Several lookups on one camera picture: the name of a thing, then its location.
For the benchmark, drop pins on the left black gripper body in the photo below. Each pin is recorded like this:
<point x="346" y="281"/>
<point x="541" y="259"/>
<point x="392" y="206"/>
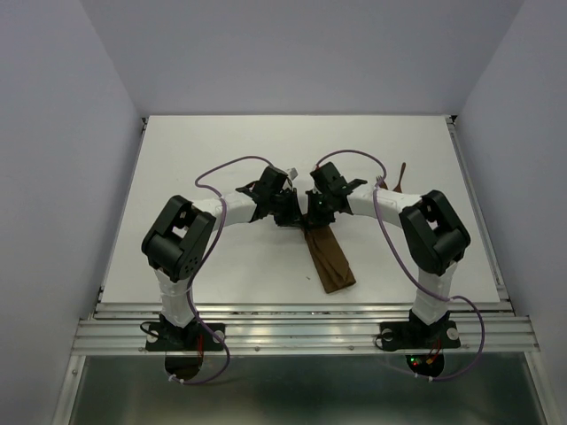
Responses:
<point x="283" y="209"/>

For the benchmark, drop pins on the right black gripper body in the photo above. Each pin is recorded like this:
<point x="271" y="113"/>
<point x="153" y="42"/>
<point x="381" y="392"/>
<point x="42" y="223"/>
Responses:
<point x="319" y="211"/>

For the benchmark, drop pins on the brown cloth napkin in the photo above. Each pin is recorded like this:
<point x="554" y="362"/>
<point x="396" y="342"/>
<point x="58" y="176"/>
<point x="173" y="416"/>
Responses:
<point x="330" y="262"/>

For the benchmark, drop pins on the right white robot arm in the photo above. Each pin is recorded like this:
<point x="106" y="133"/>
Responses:
<point x="435" y="236"/>

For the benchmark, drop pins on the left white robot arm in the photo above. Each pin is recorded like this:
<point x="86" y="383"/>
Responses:
<point x="179" y="240"/>

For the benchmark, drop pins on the brown wooden fork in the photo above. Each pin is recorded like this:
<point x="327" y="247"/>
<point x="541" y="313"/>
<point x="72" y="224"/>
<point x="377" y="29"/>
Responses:
<point x="380" y="178"/>

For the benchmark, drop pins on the brown wooden spoon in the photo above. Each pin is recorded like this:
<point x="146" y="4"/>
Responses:
<point x="398" y="186"/>

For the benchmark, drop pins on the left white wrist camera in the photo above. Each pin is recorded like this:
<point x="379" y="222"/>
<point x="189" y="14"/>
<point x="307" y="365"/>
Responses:
<point x="292" y="173"/>

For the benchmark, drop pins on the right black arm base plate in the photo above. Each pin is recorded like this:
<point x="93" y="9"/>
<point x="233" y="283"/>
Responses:
<point x="404" y="335"/>

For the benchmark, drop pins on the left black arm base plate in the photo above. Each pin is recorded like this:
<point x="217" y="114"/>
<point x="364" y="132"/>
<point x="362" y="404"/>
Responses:
<point x="161" y="337"/>

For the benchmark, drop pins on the aluminium front rail frame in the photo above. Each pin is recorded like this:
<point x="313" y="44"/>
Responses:
<point x="279" y="329"/>

